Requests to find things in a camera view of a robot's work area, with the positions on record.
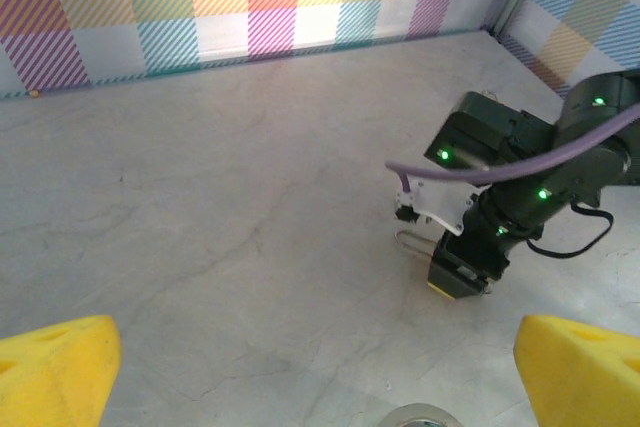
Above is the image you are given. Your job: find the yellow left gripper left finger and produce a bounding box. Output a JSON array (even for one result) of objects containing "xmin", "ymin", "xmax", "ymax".
[{"xmin": 0, "ymin": 315, "xmax": 123, "ymax": 427}]

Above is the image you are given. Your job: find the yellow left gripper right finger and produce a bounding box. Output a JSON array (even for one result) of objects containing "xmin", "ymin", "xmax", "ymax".
[{"xmin": 514, "ymin": 314, "xmax": 640, "ymax": 427}]

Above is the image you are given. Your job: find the clear tape roll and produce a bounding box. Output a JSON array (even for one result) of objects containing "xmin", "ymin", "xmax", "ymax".
[{"xmin": 377, "ymin": 402, "xmax": 466, "ymax": 427}]

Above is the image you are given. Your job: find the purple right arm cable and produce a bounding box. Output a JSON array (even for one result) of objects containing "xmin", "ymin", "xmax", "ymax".
[{"xmin": 384, "ymin": 101, "xmax": 640, "ymax": 198}]

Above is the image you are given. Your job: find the thin black gripper wire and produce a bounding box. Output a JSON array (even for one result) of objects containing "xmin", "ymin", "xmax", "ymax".
[{"xmin": 524, "ymin": 200, "xmax": 615, "ymax": 259}]

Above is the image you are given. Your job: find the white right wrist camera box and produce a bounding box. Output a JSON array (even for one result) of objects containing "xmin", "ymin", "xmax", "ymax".
[{"xmin": 392, "ymin": 177, "xmax": 476, "ymax": 238}]

